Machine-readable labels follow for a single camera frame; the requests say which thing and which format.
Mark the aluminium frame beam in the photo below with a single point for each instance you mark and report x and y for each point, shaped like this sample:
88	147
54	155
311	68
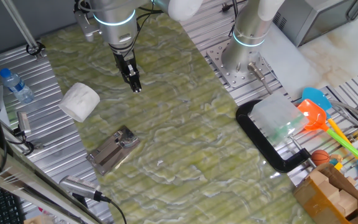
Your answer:
17	174

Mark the small silver camera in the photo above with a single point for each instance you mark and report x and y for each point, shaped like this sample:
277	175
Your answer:
23	121

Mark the black power plug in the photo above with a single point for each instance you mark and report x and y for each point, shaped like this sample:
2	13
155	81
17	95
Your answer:
225	7

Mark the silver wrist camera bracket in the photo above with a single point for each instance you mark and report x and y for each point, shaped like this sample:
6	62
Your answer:
87	26

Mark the green marble pattern mat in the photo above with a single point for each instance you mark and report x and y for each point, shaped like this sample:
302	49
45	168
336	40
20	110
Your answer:
182	140

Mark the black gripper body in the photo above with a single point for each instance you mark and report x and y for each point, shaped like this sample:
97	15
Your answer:
124	62

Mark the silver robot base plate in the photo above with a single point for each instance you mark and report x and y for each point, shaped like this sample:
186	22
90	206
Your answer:
228	74

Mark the silver microwave oven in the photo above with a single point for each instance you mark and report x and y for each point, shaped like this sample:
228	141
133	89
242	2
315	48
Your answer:
315	18

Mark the white toilet paper roll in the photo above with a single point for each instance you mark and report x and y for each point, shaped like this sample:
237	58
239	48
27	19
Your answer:
79	101

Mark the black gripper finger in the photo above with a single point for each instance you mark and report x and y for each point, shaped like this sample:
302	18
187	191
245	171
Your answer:
136	77
130	81

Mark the shiny metal toilet paper holder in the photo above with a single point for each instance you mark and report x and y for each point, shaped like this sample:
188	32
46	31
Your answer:
110	152

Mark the silver tripod pole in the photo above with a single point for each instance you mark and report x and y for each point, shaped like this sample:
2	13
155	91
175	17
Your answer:
20	25

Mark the yellow toy block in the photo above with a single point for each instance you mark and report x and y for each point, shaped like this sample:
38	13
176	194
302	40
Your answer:
339	166

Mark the clear water bottle blue cap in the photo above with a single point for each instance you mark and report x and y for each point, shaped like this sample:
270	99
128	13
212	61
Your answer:
17	87

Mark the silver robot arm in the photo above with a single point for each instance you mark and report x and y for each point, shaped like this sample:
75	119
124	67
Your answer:
247	28

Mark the plain wooden block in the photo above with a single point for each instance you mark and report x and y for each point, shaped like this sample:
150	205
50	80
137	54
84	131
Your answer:
329	191
346	202
319	179

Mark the brown cardboard box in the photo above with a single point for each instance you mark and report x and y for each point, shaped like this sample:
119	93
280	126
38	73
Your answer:
309	199

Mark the grey metal clamp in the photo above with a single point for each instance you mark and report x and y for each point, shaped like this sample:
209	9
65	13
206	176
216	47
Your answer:
37	145

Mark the black C-clamp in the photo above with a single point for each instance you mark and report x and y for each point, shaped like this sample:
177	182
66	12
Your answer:
253	133

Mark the small toy basketball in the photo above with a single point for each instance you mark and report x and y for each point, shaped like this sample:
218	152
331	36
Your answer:
320	157

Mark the beige marble pattern mat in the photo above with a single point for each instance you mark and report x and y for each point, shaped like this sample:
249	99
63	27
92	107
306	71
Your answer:
346	53

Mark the translucent plastic box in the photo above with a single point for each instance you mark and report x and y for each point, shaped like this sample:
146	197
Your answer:
275	118

